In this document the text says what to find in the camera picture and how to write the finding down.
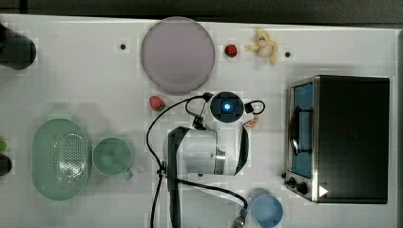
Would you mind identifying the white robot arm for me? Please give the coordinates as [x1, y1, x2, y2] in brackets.
[163, 91, 249, 228]

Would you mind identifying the grey round plate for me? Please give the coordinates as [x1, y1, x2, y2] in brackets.
[141, 17, 216, 94]

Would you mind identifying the large red strawberry toy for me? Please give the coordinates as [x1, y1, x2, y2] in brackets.
[149, 96, 165, 111]

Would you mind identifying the orange slice toy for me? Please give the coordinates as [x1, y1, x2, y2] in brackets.
[243, 115, 259, 128]

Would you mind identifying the small red strawberry toy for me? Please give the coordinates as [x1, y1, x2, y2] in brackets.
[224, 45, 238, 58]

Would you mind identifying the yellow plush banana toy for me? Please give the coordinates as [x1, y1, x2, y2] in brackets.
[246, 28, 278, 66]

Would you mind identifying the green plastic mug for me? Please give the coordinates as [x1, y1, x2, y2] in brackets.
[92, 137, 133, 180]

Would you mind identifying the blue plastic cup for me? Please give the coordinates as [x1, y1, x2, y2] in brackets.
[250, 188, 283, 228]

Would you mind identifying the silver black toaster oven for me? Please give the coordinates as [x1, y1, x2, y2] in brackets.
[281, 75, 390, 204]

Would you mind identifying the green perforated colander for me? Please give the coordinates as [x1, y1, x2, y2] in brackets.
[31, 119, 90, 200]

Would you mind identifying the black round pan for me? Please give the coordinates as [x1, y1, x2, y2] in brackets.
[0, 25, 36, 70]

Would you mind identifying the green pepper toy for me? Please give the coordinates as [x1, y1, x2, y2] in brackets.
[0, 140, 8, 152]

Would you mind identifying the black cylindrical pot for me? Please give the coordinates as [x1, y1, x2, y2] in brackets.
[0, 154, 12, 176]

